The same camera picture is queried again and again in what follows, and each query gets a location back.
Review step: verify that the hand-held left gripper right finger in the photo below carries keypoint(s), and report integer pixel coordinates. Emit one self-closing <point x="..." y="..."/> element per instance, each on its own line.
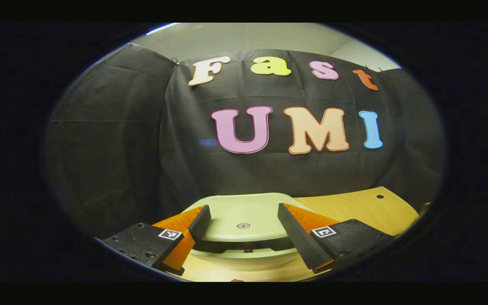
<point x="299" y="239"/>

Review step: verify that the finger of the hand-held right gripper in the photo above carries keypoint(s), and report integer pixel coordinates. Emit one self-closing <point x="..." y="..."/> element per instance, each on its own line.
<point x="424" y="209"/>

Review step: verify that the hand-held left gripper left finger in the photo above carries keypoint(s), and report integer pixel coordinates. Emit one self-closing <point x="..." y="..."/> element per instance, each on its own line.
<point x="200" y="223"/>

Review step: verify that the pale green desktop garbage bin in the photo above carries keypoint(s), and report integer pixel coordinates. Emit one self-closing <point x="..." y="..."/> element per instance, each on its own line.
<point x="244" y="212"/>

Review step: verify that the wooden desktop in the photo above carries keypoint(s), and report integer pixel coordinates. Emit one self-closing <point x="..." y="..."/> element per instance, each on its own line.
<point x="354" y="207"/>

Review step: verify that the black backdrop cloth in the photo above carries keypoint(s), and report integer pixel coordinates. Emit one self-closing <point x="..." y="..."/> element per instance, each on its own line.
<point x="269" y="173"/>

